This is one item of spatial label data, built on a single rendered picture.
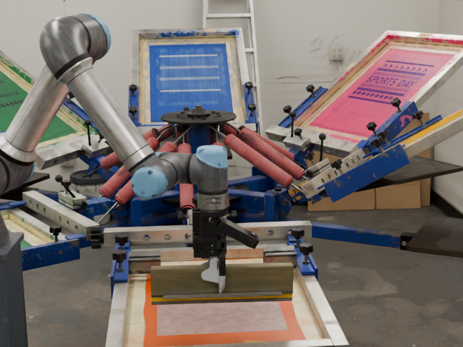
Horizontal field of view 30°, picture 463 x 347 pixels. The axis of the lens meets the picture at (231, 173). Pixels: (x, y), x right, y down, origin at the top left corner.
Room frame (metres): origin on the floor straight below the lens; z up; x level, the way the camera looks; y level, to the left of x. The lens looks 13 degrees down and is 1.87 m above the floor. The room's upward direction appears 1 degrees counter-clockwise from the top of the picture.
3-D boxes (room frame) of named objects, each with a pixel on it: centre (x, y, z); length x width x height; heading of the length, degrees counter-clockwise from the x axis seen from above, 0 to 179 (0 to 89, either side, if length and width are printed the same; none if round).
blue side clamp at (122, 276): (2.50, 0.34, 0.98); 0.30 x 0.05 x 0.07; 4
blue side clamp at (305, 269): (2.55, -0.21, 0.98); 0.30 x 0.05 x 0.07; 4
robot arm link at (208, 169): (2.05, 0.05, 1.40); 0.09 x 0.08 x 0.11; 73
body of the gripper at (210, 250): (2.04, 0.05, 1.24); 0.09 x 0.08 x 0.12; 95
